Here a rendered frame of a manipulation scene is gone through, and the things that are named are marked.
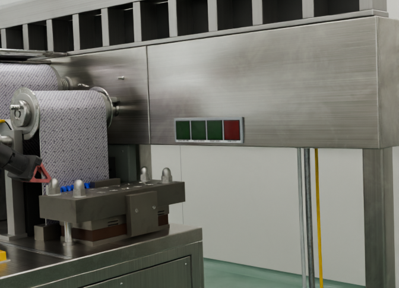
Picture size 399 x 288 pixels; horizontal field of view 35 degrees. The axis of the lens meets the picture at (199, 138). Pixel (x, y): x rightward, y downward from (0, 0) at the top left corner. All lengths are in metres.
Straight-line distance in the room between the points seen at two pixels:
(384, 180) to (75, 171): 0.86
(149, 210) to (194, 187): 3.26
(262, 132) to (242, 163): 3.03
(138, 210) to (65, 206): 0.21
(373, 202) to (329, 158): 2.59
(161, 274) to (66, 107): 0.54
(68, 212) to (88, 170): 0.27
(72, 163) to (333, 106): 0.77
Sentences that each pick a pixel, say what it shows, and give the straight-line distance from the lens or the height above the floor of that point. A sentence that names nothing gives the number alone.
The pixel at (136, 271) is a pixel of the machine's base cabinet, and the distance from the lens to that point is 1.71.
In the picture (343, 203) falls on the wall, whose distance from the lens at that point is 4.25.
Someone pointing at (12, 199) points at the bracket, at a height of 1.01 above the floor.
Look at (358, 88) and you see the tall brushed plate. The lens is 1.49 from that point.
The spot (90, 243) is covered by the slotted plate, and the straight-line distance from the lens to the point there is 1.69.
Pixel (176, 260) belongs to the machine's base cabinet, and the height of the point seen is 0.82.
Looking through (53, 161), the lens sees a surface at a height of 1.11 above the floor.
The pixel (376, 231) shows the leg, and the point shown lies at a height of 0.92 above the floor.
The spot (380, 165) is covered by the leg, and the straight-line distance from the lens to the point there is 1.66.
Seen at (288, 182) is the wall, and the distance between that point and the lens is 4.45.
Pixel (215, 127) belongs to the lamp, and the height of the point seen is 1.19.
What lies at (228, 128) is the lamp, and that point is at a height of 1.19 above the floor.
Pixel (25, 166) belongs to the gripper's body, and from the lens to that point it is 1.74.
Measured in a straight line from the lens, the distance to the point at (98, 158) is 1.91.
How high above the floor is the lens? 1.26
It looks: 3 degrees down
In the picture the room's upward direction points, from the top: 2 degrees counter-clockwise
